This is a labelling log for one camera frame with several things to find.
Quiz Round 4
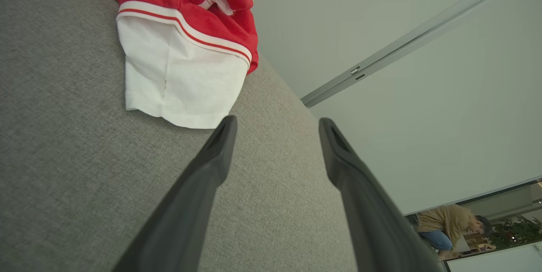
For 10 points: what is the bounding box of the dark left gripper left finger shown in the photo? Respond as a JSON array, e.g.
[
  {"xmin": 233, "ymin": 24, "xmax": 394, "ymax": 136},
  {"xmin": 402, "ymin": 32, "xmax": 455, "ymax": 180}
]
[{"xmin": 112, "ymin": 115, "xmax": 238, "ymax": 272}]

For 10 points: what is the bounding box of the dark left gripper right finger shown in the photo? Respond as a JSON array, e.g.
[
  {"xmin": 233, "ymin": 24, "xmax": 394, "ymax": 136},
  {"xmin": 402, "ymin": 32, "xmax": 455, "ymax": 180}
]
[{"xmin": 318, "ymin": 117, "xmax": 445, "ymax": 272}]

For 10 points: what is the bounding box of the red jersey with white sleeves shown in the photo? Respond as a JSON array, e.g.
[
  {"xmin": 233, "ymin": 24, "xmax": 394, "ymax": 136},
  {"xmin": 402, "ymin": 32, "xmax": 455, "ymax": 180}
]
[{"xmin": 116, "ymin": 0, "xmax": 260, "ymax": 130}]

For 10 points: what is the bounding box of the person in tan jacket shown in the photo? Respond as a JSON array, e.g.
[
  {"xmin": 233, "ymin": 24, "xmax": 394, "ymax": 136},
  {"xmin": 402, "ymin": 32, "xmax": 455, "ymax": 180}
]
[{"xmin": 416, "ymin": 204, "xmax": 493, "ymax": 261}]

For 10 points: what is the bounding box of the green leafy plant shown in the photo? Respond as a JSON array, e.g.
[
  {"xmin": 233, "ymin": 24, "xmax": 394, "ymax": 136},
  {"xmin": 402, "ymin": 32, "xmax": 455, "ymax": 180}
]
[{"xmin": 489, "ymin": 215, "xmax": 542, "ymax": 250}]

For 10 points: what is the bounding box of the grey fabric sofa seat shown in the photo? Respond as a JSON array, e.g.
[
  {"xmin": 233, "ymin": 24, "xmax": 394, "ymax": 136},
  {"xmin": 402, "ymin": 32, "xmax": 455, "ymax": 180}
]
[{"xmin": 0, "ymin": 0, "xmax": 358, "ymax": 272}]

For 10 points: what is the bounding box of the grey partition post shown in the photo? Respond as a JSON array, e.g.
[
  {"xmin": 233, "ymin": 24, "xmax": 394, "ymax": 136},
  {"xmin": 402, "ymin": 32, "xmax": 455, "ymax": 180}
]
[{"xmin": 300, "ymin": 0, "xmax": 542, "ymax": 108}]

